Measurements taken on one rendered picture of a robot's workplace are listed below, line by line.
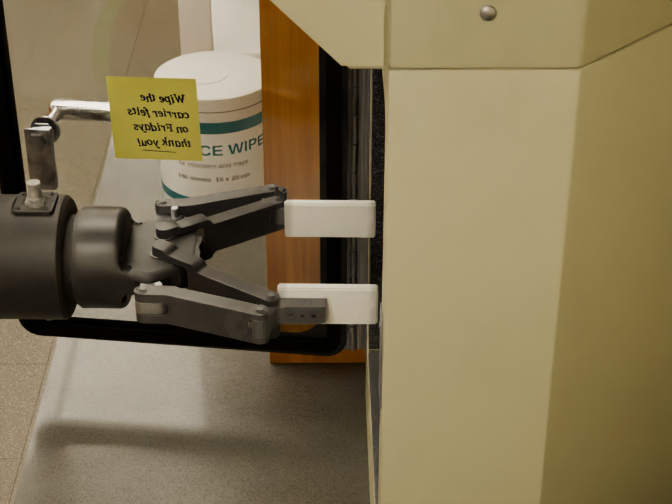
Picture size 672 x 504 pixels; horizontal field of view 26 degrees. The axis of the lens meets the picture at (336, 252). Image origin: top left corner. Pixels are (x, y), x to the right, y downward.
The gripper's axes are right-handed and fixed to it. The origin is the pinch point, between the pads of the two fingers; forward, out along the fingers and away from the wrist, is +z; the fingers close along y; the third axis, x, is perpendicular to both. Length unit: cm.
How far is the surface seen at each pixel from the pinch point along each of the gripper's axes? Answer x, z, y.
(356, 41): -23.4, 0.0, -14.6
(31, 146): -0.2, -26.9, 17.3
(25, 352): 120, -67, 157
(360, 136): -1.5, 0.6, 17.1
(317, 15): -25.0, -2.2, -14.6
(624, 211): -9.7, 17.4, -9.7
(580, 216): -11.4, 13.9, -13.3
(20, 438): 120, -63, 128
